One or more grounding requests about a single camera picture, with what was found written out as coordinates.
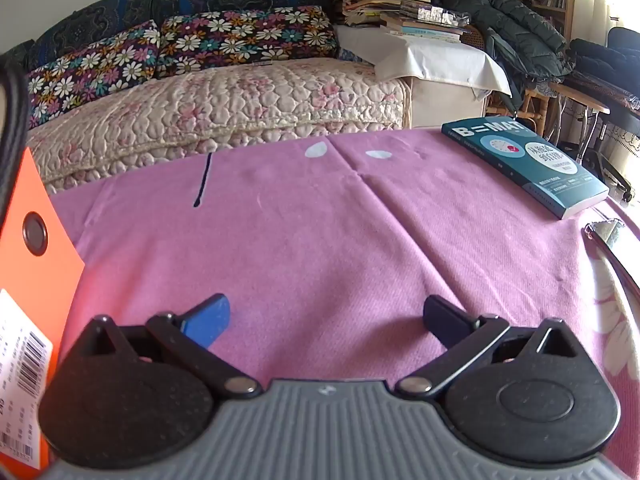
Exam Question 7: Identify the wooden side table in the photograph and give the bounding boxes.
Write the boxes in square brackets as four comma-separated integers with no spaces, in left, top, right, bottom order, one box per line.
[547,80,613,161]

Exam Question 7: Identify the beige side cabinet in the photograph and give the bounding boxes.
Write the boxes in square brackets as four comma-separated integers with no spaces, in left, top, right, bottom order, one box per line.
[404,76,492,131]

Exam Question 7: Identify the black cable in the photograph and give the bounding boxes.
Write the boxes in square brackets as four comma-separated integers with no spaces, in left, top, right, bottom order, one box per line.
[0,55,31,221]

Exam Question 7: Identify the white cloth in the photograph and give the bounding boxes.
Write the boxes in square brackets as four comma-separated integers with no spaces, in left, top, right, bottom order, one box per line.
[334,25,513,101]

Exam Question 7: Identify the teal book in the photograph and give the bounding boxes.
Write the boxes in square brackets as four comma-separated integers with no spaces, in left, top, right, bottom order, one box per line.
[441,120,611,221]

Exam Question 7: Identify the orange cardboard box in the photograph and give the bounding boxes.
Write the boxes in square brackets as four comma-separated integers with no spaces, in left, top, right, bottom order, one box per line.
[0,147,86,472]

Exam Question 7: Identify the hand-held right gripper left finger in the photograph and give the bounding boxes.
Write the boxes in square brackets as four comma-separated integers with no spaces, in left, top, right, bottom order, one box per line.
[82,294,263,401]

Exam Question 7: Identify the sofa with quilted floral cover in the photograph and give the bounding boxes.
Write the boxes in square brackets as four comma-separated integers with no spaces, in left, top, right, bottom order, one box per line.
[27,57,413,196]

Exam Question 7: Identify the stack of books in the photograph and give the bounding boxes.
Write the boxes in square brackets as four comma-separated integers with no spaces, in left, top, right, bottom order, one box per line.
[334,0,472,46]

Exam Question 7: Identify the black puffer jacket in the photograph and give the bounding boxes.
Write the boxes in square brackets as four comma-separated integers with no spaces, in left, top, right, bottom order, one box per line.
[430,0,577,111]

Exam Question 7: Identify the pink tablecloth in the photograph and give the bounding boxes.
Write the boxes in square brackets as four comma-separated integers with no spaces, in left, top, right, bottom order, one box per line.
[50,127,640,463]

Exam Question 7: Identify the daisy print pillow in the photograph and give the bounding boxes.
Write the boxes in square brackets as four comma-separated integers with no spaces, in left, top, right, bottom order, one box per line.
[27,20,162,131]
[156,6,340,80]

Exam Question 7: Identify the shiny metal tool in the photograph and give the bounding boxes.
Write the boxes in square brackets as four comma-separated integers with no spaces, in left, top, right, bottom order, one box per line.
[582,219,640,306]

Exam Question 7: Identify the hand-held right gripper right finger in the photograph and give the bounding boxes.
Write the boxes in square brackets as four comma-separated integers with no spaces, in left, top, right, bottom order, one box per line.
[395,295,581,401]

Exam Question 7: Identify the wooden chair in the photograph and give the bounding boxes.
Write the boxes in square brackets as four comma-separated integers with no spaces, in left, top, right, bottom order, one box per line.
[487,87,557,137]

